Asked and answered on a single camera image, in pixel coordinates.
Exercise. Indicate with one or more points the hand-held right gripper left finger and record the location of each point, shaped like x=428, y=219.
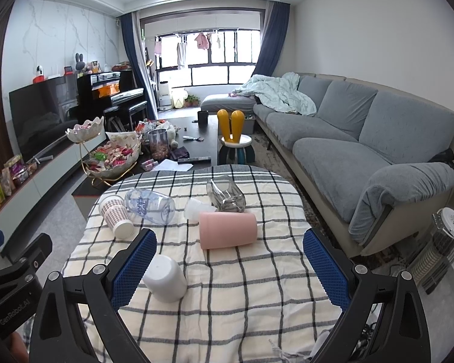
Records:
x=132, y=268

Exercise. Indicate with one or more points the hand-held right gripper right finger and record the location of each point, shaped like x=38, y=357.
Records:
x=325, y=272

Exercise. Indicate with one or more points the white cup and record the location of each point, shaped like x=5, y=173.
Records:
x=164, y=278

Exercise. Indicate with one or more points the checked paper cup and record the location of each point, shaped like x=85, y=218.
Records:
x=115, y=215

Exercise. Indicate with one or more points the clear blue-print plastic cup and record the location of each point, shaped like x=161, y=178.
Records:
x=151, y=206

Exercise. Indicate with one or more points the small translucent cup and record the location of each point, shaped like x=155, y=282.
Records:
x=198, y=210

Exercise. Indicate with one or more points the pink cup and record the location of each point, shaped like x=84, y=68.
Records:
x=229, y=230

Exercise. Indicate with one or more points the grey glass cup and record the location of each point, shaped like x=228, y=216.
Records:
x=227, y=194

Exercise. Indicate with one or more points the white television cabinet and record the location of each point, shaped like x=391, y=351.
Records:
x=49, y=174

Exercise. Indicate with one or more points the checked tablecloth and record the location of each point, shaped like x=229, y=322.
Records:
x=230, y=291

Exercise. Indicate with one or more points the white paper sheet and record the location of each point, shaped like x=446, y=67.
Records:
x=170, y=165

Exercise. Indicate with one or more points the electric heater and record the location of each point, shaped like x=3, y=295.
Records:
x=437, y=249

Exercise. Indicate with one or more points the white tiered snack dish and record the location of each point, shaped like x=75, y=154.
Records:
x=115, y=155

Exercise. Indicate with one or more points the black remote control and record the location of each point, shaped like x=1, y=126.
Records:
x=193, y=160

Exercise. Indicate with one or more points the purple cloth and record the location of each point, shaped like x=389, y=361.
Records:
x=179, y=153

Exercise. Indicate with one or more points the clear snack jar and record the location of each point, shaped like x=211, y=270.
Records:
x=159, y=145

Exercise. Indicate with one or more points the grey sofa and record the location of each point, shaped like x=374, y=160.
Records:
x=336, y=140

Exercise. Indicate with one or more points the black television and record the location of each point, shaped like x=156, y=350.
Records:
x=41, y=113

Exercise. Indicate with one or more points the plush toy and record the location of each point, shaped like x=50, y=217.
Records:
x=172, y=136

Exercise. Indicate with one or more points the dark coffee table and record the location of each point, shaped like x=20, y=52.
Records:
x=189, y=130

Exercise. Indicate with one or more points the black piano bench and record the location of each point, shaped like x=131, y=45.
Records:
x=130, y=109

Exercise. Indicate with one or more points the black bag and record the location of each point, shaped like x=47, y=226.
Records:
x=446, y=158

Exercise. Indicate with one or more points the dark mug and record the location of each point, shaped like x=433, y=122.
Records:
x=203, y=118

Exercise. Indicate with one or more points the yellow rabbit-ear stool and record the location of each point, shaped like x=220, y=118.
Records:
x=232, y=128

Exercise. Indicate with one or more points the white floor appliance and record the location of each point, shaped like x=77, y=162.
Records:
x=165, y=96

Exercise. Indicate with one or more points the potted plant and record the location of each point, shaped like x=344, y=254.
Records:
x=192, y=101

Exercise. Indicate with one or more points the black piano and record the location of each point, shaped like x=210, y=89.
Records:
x=113, y=87

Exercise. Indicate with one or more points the light green blanket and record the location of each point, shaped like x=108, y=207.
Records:
x=280, y=92

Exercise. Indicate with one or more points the grey rabbit figurine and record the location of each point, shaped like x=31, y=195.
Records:
x=79, y=63

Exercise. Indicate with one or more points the white hanging garment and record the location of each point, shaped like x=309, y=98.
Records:
x=181, y=55

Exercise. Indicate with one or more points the pink hanging garment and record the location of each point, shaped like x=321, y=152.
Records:
x=201, y=41

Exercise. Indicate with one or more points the white security camera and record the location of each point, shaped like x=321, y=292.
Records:
x=39, y=71

